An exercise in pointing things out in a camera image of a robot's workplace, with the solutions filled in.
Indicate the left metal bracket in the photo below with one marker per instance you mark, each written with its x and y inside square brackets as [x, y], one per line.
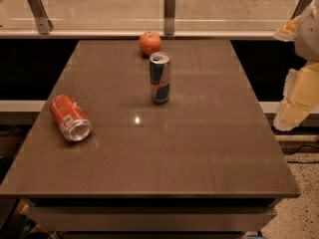
[43, 23]

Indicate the right metal bracket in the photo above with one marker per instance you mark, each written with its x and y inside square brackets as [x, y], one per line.
[301, 5]

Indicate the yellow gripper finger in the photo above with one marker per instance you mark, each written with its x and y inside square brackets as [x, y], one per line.
[286, 33]
[300, 97]

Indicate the orange soda can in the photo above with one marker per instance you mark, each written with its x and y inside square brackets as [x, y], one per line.
[70, 119]

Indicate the glass barrier panel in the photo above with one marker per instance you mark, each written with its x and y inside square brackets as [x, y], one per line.
[140, 15]

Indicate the blue silver redbull can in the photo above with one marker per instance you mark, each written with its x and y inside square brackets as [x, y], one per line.
[160, 77]

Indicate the red apple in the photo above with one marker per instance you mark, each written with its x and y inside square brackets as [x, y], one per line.
[149, 42]

